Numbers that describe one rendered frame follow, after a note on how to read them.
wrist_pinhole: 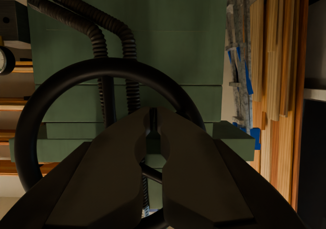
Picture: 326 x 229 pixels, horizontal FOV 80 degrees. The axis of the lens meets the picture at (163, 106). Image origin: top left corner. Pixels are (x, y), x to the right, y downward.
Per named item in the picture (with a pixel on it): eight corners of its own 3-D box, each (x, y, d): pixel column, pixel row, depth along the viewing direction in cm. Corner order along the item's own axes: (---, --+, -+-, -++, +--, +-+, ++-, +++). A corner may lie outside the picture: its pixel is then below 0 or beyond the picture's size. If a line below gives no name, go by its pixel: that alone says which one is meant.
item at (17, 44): (13, -2, 39) (17, 40, 40) (48, 17, 51) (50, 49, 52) (-30, -2, 39) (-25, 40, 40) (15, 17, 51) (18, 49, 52)
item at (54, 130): (213, 122, 47) (212, 138, 48) (196, 108, 68) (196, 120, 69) (45, 122, 46) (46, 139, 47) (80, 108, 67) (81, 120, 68)
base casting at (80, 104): (224, 85, 46) (222, 123, 47) (188, 81, 103) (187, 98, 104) (31, 84, 45) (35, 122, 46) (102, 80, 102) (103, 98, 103)
